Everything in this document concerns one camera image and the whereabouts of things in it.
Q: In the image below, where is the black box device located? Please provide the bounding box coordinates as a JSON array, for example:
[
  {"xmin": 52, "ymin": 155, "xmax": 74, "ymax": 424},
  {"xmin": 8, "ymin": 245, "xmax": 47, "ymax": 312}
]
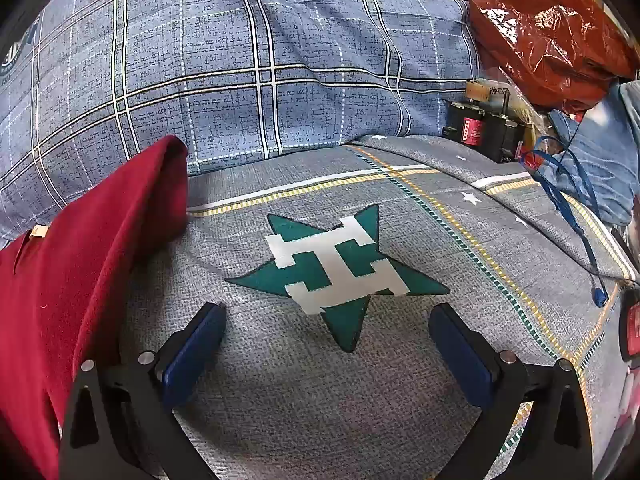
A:
[{"xmin": 442, "ymin": 80, "xmax": 526, "ymax": 163}]

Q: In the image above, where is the light blue cloth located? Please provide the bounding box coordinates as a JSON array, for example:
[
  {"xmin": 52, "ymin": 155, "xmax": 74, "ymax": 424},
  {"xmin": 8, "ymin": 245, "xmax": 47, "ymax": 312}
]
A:
[{"xmin": 537, "ymin": 80, "xmax": 640, "ymax": 228}]

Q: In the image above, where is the blue lanyard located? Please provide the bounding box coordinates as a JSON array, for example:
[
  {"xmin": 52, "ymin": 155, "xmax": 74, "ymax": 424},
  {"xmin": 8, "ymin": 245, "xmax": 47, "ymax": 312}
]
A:
[{"xmin": 517, "ymin": 135, "xmax": 611, "ymax": 308}]

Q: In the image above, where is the red plastic bag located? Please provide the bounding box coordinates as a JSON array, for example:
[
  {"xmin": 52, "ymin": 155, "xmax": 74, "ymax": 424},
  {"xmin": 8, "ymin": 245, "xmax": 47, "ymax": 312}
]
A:
[{"xmin": 469, "ymin": 0, "xmax": 640, "ymax": 113}]

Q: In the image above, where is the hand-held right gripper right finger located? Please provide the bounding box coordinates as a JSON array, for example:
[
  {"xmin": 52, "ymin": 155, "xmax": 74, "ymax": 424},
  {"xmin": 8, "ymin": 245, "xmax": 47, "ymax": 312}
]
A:
[{"xmin": 427, "ymin": 302, "xmax": 596, "ymax": 480}]

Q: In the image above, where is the red and black object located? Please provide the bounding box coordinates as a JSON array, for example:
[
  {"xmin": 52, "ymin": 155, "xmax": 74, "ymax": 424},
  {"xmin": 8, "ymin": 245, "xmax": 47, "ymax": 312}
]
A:
[{"xmin": 617, "ymin": 287, "xmax": 640, "ymax": 363}]

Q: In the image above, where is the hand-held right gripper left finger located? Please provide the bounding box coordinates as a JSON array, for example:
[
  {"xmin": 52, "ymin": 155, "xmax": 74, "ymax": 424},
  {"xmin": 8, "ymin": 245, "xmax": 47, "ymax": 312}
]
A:
[{"xmin": 59, "ymin": 301, "xmax": 228, "ymax": 480}]

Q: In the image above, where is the pink and white cloth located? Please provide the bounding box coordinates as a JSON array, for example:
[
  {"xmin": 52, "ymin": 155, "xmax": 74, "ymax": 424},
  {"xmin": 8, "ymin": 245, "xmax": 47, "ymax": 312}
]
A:
[{"xmin": 612, "ymin": 365, "xmax": 640, "ymax": 466}]

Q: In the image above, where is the dark red garment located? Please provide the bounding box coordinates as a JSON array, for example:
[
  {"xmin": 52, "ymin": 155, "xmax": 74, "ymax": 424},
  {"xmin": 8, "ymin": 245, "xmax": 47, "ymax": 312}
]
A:
[{"xmin": 0, "ymin": 135, "xmax": 190, "ymax": 480}]

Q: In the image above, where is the grey star-print bed sheet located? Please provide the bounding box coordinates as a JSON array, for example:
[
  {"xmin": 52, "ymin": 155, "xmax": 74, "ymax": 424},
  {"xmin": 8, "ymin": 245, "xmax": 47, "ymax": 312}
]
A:
[{"xmin": 47, "ymin": 132, "xmax": 640, "ymax": 480}]

